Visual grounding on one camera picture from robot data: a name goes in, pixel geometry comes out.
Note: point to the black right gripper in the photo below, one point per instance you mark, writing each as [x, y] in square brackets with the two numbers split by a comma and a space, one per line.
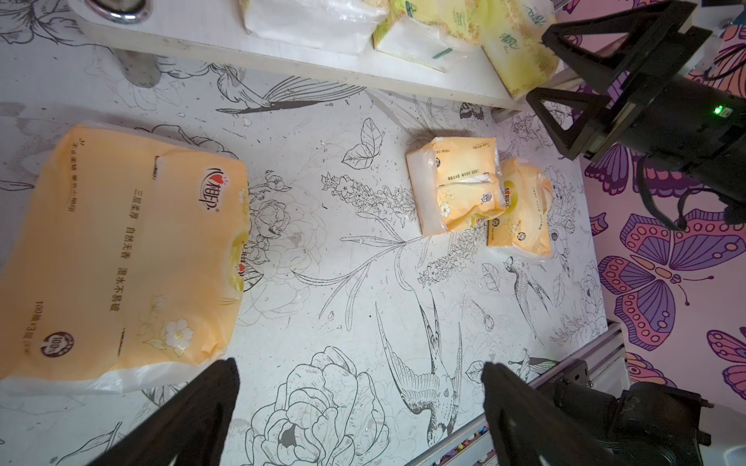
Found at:
[688, 134]

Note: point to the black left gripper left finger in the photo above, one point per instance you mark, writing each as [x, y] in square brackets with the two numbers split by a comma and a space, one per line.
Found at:
[190, 429]

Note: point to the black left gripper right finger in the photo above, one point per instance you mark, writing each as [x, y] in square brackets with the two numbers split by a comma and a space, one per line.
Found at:
[527, 429]

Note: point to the yellow green tissue pack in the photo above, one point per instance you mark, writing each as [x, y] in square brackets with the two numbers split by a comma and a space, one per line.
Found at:
[340, 26]
[436, 34]
[512, 41]

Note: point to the orange tissue pack right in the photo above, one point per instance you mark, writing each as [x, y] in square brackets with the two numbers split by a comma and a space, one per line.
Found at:
[524, 226]

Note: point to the orange tissue pack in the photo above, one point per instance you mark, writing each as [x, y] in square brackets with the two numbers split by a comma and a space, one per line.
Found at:
[128, 271]
[456, 184]
[524, 226]

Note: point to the orange tissue pack left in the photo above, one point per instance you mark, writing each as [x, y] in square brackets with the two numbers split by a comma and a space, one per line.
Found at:
[128, 271]

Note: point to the orange tissue pack middle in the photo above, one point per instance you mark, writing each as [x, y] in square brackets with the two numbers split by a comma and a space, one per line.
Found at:
[456, 184]

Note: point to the white two-tier shelf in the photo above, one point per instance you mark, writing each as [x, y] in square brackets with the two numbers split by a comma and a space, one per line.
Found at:
[213, 31]

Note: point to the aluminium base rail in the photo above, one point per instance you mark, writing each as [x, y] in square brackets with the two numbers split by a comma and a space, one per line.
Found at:
[600, 364]

